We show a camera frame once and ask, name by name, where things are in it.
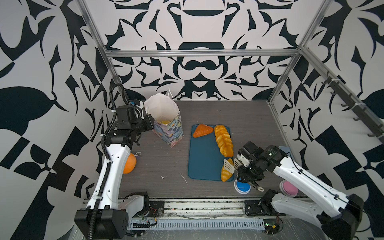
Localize light blue push button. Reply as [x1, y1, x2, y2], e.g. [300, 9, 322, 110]
[279, 146, 291, 154]

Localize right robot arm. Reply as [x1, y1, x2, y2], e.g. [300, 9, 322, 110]
[234, 142, 364, 240]

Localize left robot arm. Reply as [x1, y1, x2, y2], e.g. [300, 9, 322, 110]
[75, 84, 155, 240]

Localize orange triangular bread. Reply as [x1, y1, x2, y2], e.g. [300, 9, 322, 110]
[193, 124, 214, 138]

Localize metal tongs white tips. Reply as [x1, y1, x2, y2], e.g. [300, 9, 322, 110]
[223, 160, 265, 192]

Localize orange fake fruit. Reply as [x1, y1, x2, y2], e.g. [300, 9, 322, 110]
[123, 153, 137, 174]

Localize croissant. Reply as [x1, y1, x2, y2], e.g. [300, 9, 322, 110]
[221, 159, 234, 182]

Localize long braided bread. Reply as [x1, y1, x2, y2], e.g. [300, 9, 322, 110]
[214, 125, 234, 158]

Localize wall hook rack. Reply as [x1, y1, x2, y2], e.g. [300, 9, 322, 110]
[322, 71, 384, 145]

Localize teal tray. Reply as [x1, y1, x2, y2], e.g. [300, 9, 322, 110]
[188, 124, 234, 182]

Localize pink push button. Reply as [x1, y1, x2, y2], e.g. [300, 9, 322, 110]
[279, 180, 299, 198]

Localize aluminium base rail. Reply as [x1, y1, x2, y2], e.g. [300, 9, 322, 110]
[119, 197, 334, 232]

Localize floral paper bag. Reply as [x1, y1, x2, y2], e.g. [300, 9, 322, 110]
[145, 92, 184, 148]

